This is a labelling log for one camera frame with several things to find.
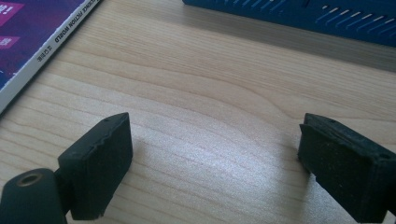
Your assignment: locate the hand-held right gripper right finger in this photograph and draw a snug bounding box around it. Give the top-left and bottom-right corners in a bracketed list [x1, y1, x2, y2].
[297, 112, 396, 224]

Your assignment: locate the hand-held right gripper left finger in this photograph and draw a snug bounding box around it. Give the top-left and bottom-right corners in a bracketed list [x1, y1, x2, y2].
[57, 112, 134, 220]

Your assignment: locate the blue plastic file rack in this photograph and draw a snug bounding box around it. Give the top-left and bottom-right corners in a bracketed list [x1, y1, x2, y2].
[181, 0, 396, 49]

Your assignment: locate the purple and blue magazine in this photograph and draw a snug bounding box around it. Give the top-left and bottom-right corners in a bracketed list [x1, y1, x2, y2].
[0, 0, 105, 115]

